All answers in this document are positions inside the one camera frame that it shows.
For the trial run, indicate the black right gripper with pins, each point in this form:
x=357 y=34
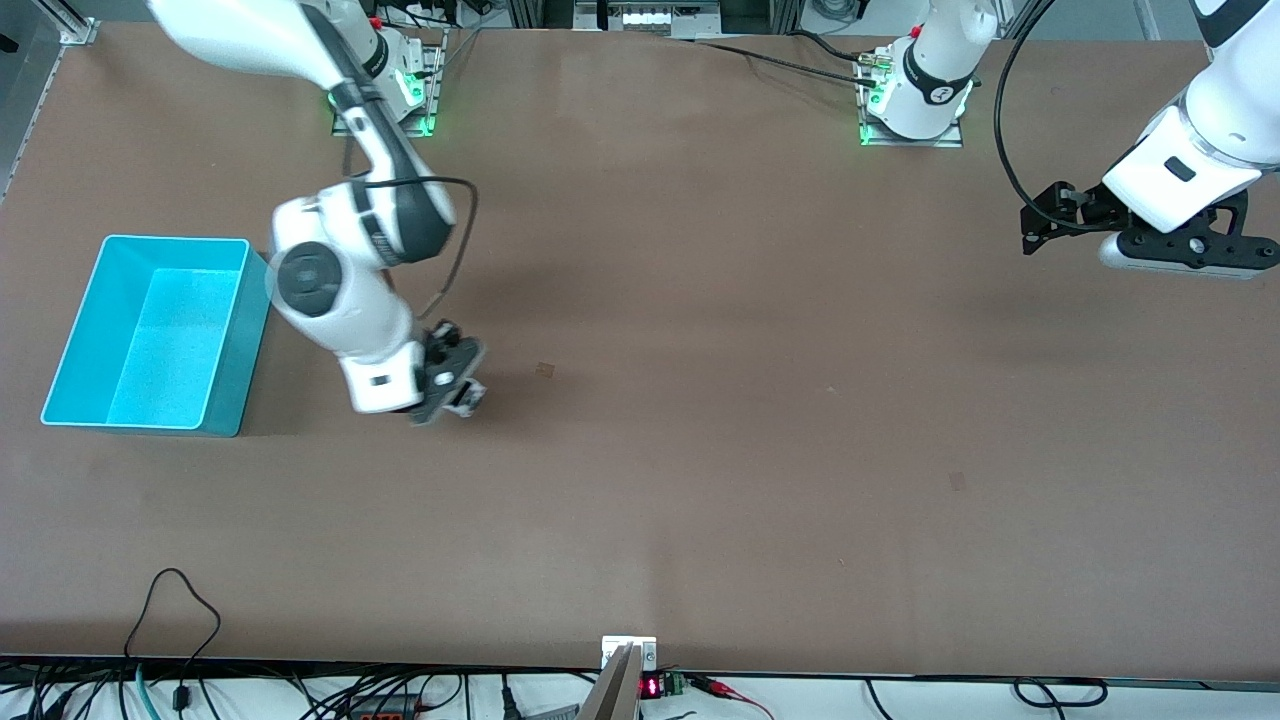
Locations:
x=443 y=354

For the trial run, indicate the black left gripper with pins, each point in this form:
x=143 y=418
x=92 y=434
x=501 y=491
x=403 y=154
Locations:
x=1092 y=208

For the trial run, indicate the white jeep toy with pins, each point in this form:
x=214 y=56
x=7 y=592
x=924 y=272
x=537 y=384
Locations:
x=473 y=397

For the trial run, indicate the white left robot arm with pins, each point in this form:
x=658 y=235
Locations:
x=1210 y=130

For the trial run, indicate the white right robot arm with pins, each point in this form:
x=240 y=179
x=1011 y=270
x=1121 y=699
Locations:
x=340 y=310

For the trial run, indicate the turquoise plastic bin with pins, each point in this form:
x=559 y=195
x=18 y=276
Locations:
x=170 y=340

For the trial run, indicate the grey metal bar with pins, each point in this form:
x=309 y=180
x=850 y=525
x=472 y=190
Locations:
x=612 y=695

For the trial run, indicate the red digit display module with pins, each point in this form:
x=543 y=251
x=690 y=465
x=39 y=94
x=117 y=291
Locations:
x=650 y=687

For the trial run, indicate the white device with lights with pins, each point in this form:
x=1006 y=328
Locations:
x=645 y=18

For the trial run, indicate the green terminal block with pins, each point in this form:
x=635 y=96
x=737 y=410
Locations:
x=674 y=685

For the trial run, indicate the red clip lead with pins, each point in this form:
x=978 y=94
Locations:
x=715 y=687

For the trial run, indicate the white table edge bracket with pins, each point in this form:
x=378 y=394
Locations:
x=615 y=645

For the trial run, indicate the aluminium corner bracket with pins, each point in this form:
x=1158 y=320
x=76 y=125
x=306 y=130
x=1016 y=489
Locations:
x=80 y=32

